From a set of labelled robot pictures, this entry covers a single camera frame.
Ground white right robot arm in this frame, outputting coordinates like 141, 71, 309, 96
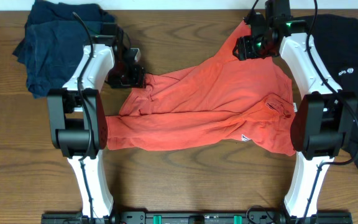
232, 16, 358, 223

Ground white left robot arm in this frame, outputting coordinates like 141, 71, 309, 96
42, 34, 145, 223

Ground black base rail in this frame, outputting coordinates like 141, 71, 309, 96
40, 206, 353, 224

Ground red t-shirt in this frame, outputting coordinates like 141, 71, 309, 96
106, 23, 295, 156

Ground folded navy blue clothes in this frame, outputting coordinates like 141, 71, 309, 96
12, 1, 115, 98

